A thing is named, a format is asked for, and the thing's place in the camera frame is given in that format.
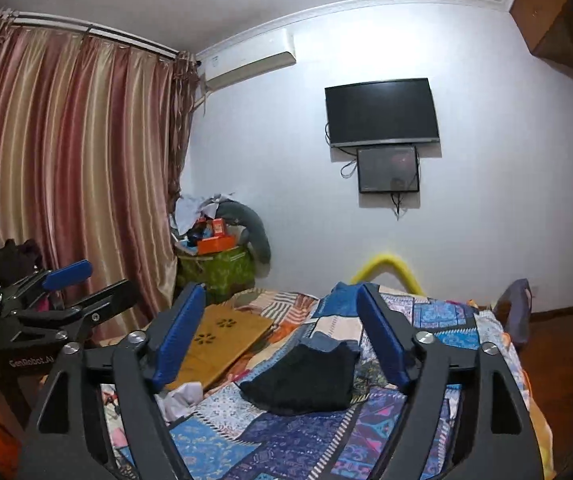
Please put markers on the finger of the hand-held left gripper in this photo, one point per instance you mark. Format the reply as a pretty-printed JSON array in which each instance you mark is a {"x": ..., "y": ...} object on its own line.
[
  {"x": 69, "y": 275},
  {"x": 101, "y": 302}
]

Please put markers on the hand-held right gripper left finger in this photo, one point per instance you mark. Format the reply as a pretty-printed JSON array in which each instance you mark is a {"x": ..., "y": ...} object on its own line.
[{"x": 176, "y": 332}]

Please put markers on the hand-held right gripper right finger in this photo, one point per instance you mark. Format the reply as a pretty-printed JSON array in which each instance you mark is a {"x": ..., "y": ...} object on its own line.
[{"x": 384, "y": 335}]

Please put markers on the black pants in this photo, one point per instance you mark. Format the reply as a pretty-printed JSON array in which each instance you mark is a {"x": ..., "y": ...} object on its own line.
[{"x": 306, "y": 380}]

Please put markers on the wooden lap board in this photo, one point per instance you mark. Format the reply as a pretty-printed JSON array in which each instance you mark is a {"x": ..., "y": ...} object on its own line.
[{"x": 221, "y": 340}]

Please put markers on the dark cloth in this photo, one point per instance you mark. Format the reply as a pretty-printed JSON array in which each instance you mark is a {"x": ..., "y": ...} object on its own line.
[{"x": 19, "y": 260}]

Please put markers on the blue jeans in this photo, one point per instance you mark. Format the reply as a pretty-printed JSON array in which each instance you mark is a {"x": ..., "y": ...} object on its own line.
[{"x": 326, "y": 341}]

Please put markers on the white cloth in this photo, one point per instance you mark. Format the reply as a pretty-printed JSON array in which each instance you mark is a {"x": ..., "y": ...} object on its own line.
[{"x": 181, "y": 400}]

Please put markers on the green patterned bag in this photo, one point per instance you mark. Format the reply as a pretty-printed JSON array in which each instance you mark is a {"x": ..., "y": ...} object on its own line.
[{"x": 216, "y": 272}]

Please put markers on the yellow foam tube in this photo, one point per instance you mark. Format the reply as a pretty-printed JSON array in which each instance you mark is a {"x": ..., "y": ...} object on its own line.
[{"x": 389, "y": 262}]

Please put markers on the orange box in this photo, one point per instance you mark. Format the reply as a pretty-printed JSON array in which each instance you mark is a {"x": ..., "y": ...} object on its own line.
[{"x": 214, "y": 240}]

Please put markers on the striped pink curtain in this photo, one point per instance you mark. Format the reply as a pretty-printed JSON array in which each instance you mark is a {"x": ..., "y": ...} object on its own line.
[{"x": 76, "y": 170}]

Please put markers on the pile of white clothes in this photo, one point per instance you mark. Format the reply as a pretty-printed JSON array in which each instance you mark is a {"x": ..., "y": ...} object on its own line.
[{"x": 191, "y": 210}]

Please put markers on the grey tube pillow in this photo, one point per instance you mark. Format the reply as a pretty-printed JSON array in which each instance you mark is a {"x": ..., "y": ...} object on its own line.
[{"x": 256, "y": 230}]

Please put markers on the grey purple backpack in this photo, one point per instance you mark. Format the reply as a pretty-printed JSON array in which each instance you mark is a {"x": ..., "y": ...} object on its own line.
[{"x": 513, "y": 310}]

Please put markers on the patchwork bedspread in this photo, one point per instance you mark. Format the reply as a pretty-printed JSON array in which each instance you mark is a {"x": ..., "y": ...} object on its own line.
[{"x": 291, "y": 440}]

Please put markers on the orange bed sheet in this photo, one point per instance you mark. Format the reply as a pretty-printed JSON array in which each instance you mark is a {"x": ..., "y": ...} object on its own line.
[{"x": 538, "y": 420}]

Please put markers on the white air conditioner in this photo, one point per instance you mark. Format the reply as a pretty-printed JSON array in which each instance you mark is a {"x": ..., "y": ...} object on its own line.
[{"x": 251, "y": 62}]

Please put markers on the small wall monitor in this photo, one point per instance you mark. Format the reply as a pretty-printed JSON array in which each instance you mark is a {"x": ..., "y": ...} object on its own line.
[{"x": 389, "y": 169}]

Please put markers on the black wall television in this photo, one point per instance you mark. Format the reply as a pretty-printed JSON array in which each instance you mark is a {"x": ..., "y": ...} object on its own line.
[{"x": 381, "y": 110}]

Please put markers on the curtain rail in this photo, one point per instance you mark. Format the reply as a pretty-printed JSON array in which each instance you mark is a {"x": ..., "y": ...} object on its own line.
[{"x": 91, "y": 35}]

